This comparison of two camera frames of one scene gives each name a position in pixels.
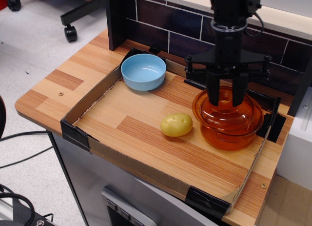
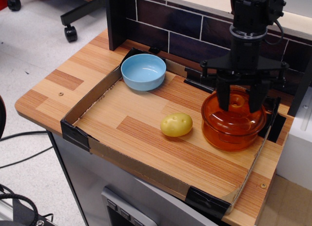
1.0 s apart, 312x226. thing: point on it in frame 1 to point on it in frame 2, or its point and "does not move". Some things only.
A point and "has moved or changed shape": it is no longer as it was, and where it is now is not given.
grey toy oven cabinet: [109, 195] does not move
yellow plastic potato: [176, 124] does not move
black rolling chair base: [70, 31] does not move
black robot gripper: [228, 57] to [243, 63]
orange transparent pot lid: [224, 116] has moved or changed shape
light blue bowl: [143, 72] does not move
